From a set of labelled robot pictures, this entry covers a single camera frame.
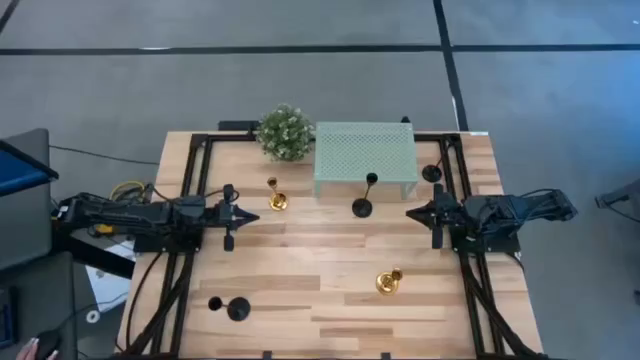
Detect grey stand leg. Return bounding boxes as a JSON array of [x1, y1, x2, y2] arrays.
[[594, 178, 640, 224]]

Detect pale green mesh shelf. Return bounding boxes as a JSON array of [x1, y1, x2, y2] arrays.
[[313, 121, 420, 200]]

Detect green potted plant black pot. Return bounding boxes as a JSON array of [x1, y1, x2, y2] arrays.
[[254, 103, 317, 163]]

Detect black aluminium table frame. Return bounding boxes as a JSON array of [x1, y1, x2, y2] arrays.
[[117, 130, 546, 360]]

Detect dark keyboard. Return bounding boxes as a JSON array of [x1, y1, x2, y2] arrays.
[[0, 287, 20, 350]]

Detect yellow cable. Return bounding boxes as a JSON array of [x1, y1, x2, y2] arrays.
[[108, 179, 147, 202]]

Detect dark grey desk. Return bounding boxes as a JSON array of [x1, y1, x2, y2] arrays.
[[0, 251, 79, 360]]

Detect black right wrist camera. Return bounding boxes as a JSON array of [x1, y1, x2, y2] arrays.
[[464, 195, 496, 224]]

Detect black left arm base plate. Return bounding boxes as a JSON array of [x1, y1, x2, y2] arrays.
[[133, 219, 204, 254]]

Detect monitor with blue screen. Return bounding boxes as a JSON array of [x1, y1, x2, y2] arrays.
[[0, 138, 60, 197]]

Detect person's hand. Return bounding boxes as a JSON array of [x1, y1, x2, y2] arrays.
[[16, 337, 59, 360]]

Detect grey cabinet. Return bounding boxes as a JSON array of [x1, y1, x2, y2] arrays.
[[0, 128, 54, 271]]

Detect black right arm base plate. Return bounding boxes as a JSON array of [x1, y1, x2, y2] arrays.
[[448, 214, 521, 254]]

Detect black cable along table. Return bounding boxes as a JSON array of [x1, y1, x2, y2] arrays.
[[124, 252, 166, 351]]

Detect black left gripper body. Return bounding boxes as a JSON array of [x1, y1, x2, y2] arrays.
[[207, 183, 236, 252]]

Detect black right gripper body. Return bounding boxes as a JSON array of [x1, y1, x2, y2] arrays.
[[432, 183, 466, 250]]

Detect thin black floor cable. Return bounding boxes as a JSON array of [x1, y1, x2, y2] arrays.
[[48, 144, 160, 166]]

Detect gold candle stick holder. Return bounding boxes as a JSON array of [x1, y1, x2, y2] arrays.
[[266, 175, 290, 212], [375, 267, 404, 296]]

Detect black candle stick holder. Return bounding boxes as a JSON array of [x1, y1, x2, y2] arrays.
[[421, 149, 450, 184], [207, 295, 252, 322], [351, 172, 379, 219]]

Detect black computer mouse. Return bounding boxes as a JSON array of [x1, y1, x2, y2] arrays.
[[35, 329, 62, 360]]

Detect black stand beam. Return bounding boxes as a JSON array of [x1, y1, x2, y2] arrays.
[[52, 232, 137, 280]]

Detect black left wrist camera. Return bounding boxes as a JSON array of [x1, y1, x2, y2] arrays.
[[172, 194, 207, 221]]

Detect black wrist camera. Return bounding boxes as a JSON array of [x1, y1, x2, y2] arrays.
[[464, 195, 496, 224], [172, 194, 207, 221]]

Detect white paper sheet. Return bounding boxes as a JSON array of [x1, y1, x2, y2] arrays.
[[84, 239, 137, 314]]

